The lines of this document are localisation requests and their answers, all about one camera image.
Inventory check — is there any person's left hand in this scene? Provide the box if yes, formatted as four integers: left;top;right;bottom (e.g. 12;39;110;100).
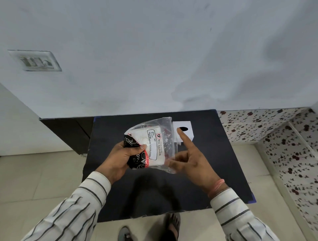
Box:
95;141;147;185

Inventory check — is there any white tissue box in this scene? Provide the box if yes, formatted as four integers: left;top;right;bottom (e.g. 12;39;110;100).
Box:
172;121;194;146

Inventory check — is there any clear plastic tissue packet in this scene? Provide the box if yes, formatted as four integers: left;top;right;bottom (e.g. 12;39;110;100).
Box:
123;117;179;174

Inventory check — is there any white wall switch plate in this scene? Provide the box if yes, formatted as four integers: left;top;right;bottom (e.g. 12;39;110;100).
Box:
8;50;62;72

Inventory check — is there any person's right hand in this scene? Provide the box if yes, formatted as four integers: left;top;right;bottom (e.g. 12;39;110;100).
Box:
165;128;225;192

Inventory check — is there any person's left forearm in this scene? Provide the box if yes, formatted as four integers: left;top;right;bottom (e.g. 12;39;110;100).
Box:
21;171;111;241

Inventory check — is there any dark wooden cabinet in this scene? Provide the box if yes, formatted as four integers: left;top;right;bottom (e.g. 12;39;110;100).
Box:
39;117;95;155

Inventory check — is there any person's right forearm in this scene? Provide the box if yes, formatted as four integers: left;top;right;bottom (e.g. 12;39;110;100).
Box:
208;185;280;241

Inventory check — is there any pink wrist thread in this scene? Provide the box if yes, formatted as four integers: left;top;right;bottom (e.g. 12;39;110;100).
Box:
208;179;225;195

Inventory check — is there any dark sandal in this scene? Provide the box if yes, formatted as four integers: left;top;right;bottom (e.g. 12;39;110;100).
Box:
164;213;181;241
117;226;137;241

